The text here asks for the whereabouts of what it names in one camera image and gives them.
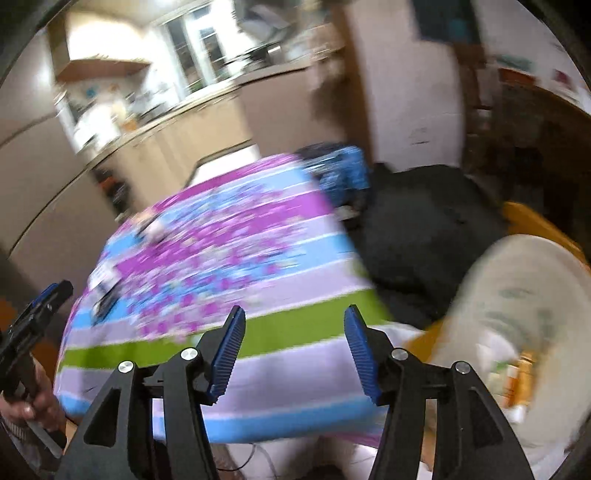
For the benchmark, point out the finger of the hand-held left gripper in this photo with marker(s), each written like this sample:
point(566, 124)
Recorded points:
point(44, 302)

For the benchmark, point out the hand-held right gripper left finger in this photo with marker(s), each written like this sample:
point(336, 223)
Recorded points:
point(226, 355)

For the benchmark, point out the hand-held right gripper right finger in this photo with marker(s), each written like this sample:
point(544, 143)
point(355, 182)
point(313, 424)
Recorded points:
point(364, 360)

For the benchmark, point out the white plastic bag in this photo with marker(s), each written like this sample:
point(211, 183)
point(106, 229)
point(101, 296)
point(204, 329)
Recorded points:
point(545, 300)

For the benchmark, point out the person's left hand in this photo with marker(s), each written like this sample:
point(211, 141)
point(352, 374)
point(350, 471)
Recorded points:
point(46, 401)

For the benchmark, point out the white paper card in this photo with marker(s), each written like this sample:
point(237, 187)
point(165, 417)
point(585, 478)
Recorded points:
point(105, 286)

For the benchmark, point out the striped floral tablecloth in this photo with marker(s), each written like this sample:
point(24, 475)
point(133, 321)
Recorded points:
point(258, 258)

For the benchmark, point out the beige tall cabinet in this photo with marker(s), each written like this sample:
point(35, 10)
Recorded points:
point(41, 175)

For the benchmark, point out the crumpled white wrapper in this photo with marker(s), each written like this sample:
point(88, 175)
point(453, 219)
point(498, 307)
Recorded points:
point(150, 227)

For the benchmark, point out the black garbage bag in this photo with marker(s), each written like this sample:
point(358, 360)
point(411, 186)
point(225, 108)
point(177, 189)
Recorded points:
point(113, 189)

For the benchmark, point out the black cloth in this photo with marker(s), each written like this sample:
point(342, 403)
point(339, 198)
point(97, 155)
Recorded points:
point(425, 230)

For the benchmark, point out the beige kitchen base cabinets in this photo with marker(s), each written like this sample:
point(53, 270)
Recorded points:
point(161, 143)

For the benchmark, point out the wooden chair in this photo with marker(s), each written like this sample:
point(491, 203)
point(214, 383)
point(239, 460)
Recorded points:
point(535, 226)

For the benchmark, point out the kitchen counter peninsula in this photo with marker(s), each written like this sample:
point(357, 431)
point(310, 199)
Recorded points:
point(286, 106)

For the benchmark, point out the dark wooden furniture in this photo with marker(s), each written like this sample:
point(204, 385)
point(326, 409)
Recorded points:
point(531, 147)

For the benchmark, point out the kitchen window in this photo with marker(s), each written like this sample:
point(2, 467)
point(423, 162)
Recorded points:
point(198, 50)

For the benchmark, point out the black frying pan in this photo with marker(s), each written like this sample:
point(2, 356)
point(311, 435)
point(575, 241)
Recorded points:
point(256, 53)

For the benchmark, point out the range hood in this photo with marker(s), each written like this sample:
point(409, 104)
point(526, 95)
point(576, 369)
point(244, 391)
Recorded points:
point(265, 18)

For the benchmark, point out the beige wall cabinet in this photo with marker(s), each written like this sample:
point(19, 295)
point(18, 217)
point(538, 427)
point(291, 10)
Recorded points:
point(97, 41)

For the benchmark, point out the dark blue wall poster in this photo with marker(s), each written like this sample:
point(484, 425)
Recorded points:
point(448, 18)

